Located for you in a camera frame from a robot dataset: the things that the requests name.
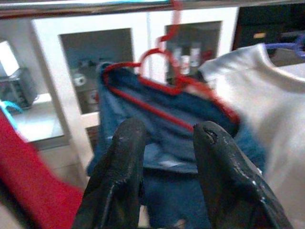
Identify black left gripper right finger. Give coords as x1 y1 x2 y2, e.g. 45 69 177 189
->
193 120 294 229

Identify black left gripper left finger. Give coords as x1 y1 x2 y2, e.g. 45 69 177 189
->
72 118 147 229

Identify red plastic hanger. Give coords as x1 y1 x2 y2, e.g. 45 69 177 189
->
102 0 240 133

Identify cyan hanger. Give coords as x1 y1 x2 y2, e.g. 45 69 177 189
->
0 99 24 134

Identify purple hanger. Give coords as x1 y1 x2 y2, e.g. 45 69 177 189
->
265 33 305 59

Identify blue denim jeans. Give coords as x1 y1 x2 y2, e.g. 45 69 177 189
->
87 61 266 229

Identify white shirt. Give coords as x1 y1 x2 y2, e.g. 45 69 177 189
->
199 42 305 229

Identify red garment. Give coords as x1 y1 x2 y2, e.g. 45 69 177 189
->
0 107 84 229

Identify white mug red print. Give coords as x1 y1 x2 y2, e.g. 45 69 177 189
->
87 91 99 103

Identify white bottle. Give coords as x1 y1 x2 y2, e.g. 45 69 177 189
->
180 56 190 74
190 42 201 67

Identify grey metal appliance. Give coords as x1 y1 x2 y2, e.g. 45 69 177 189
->
0 67 38 109

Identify white glass door cabinet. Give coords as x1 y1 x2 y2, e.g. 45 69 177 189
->
30 7 239 182

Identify dark brown cabinet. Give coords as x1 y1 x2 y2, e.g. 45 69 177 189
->
234 4 305 52

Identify steel and black clothes rack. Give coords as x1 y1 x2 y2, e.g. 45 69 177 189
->
0 0 305 17

